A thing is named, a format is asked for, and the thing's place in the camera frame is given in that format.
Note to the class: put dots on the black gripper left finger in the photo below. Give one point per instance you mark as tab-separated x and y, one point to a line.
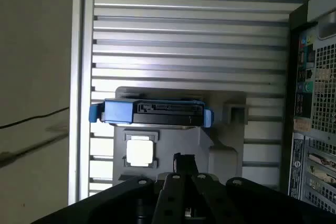
141	197

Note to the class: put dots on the grey plastic parts rack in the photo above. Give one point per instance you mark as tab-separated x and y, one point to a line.
183	137

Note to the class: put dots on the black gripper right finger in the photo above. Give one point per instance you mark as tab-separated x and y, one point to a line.
252	203

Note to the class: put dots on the open black PC case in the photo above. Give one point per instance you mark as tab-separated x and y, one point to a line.
325	77

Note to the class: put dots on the hard disk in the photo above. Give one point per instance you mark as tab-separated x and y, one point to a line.
118	112

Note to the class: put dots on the silver CPU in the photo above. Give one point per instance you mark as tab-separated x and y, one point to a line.
139	153

